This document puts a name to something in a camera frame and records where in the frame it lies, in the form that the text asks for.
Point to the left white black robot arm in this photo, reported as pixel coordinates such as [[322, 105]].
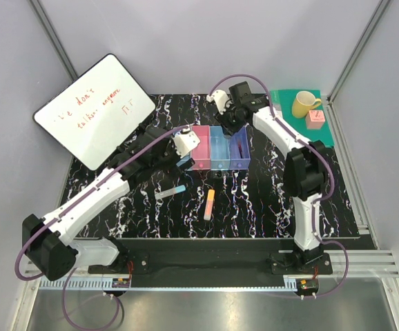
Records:
[[51, 242]]

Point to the yellow mug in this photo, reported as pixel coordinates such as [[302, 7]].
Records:
[[304, 102]]

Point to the grey marker with blue cap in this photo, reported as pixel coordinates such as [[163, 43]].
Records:
[[170, 192]]

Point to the white dry-erase board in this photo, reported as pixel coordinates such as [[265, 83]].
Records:
[[97, 112]]

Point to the sky blue bin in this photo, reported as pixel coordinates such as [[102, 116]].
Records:
[[220, 149]]

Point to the pink bin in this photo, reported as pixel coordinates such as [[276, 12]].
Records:
[[202, 153]]

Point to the orange pink highlighter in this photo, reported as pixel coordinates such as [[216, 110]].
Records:
[[209, 205]]

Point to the red pen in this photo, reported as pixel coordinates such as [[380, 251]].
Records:
[[240, 149]]

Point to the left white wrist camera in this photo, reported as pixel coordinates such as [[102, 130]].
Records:
[[185, 141]]

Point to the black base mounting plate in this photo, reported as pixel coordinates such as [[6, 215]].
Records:
[[279, 256]]

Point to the black marble pattern mat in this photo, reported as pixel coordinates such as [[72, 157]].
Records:
[[247, 204]]

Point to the green book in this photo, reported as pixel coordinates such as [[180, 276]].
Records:
[[283, 101]]

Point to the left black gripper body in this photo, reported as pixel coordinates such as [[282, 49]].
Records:
[[170, 158]]

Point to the pink cube box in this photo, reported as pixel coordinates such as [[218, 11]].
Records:
[[315, 119]]

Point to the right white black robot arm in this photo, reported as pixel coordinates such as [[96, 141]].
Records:
[[306, 173]]

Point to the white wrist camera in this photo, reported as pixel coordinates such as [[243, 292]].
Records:
[[221, 100], [185, 141]]

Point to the light blue bin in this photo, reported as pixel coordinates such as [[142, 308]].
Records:
[[186, 163]]

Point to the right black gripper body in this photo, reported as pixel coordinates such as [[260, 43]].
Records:
[[230, 119]]

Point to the purple bin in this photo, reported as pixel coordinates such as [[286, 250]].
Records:
[[237, 163]]

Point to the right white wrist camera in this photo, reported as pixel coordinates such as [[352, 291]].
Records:
[[221, 100]]

